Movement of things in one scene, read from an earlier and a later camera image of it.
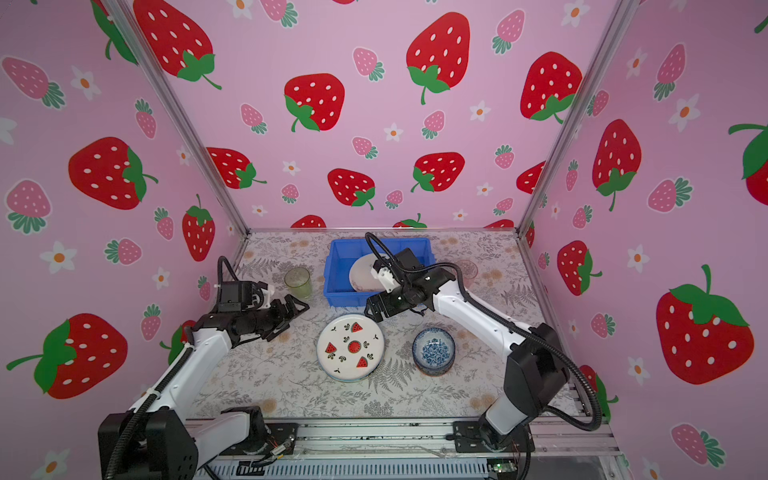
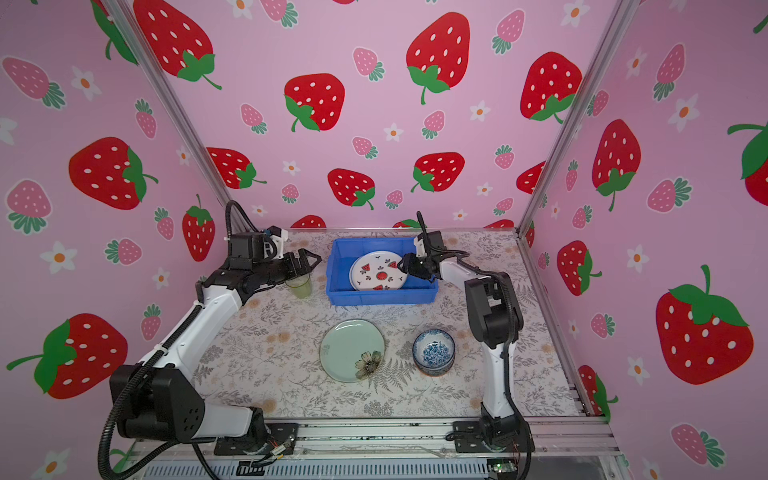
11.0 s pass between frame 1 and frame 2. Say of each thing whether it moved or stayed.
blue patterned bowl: stayed
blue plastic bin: stayed
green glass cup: stayed
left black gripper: moved
